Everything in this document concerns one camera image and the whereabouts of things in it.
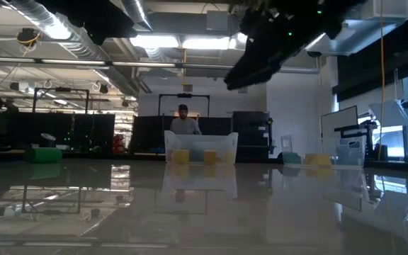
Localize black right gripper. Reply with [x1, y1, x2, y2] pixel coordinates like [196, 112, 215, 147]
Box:
[224, 0, 343, 91]

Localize green block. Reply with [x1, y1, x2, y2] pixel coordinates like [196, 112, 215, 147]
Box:
[283, 152, 302, 166]

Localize small blue cube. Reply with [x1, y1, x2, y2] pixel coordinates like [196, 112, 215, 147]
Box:
[189, 149, 205, 163]

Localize yellow triangular block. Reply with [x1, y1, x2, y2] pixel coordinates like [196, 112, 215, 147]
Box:
[304, 152, 333, 166]

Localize green cube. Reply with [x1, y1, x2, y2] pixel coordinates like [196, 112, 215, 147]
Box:
[24, 147, 63, 164]

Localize black cabinet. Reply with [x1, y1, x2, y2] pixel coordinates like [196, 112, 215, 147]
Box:
[232, 110, 273, 164]

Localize bright ceiling light panel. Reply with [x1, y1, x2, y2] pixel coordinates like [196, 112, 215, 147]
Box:
[127, 33, 180, 50]
[181, 35, 239, 50]

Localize grey horizontal pipe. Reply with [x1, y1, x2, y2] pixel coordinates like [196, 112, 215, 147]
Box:
[0, 55, 321, 74]

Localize person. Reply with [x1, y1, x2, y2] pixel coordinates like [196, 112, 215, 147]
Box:
[170, 103, 203, 136]
[4, 98, 20, 114]

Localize clear plastic bin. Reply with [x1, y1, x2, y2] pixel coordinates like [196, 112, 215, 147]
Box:
[164, 130, 239, 166]
[280, 134, 366, 167]

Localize whiteboard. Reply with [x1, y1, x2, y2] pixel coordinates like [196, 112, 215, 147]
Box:
[320, 105, 359, 157]

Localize black monitor stand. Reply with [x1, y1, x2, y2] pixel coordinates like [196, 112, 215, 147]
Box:
[333, 119, 379, 161]

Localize black partition panel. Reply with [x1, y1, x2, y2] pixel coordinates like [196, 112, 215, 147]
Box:
[132, 115, 234, 156]
[0, 112, 115, 155]

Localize white hanging sheet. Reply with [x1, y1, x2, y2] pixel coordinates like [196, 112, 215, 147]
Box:
[368, 98, 408, 128]

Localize red objects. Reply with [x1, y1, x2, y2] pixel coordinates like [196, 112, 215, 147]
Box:
[113, 133, 128, 154]

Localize black frame stand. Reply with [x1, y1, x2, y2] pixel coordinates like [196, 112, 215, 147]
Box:
[32, 86, 90, 115]
[157, 93, 211, 135]

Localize rectangular metal duct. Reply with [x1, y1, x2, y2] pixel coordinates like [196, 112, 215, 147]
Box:
[305, 0, 408, 57]

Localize round silver duct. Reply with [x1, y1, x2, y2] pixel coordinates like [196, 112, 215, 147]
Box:
[8, 0, 111, 62]
[118, 0, 154, 31]

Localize hanging cable reel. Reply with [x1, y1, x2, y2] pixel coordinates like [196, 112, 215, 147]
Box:
[16, 27, 41, 47]

